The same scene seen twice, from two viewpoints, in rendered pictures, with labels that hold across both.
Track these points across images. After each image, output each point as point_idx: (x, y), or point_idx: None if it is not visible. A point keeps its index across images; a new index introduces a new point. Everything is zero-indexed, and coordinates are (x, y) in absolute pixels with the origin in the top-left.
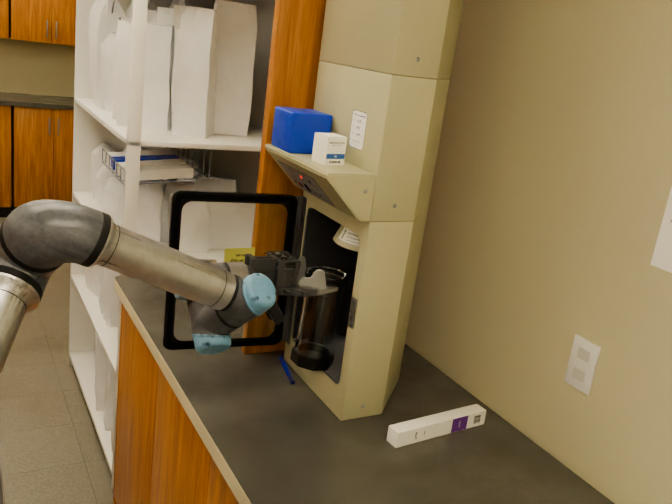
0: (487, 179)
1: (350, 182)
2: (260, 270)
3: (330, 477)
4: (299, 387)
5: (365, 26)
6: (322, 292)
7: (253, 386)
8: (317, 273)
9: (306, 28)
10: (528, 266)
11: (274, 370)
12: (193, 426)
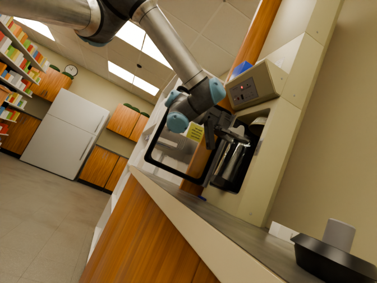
0: (327, 135)
1: (275, 69)
2: (211, 113)
3: (233, 220)
4: (208, 202)
5: (288, 30)
6: (240, 137)
7: (183, 191)
8: (240, 127)
9: (252, 54)
10: (360, 168)
11: (194, 196)
12: (141, 200)
